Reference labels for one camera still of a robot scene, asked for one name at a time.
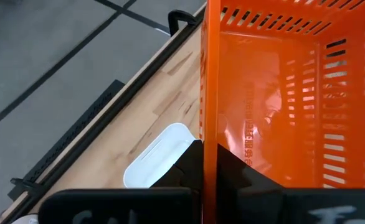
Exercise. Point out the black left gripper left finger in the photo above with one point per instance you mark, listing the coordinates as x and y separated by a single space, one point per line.
170 202

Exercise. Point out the black table edge rail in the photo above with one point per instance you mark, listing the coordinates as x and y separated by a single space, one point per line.
107 114

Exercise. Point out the black perforated strip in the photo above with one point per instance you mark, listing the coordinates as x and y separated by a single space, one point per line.
76 128

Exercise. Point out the orange slotted plastic basket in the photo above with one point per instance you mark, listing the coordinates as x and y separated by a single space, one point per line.
263 77

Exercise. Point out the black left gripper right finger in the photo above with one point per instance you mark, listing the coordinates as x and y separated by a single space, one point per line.
251 199

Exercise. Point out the large white plastic bin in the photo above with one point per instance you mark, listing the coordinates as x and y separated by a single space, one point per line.
157 155

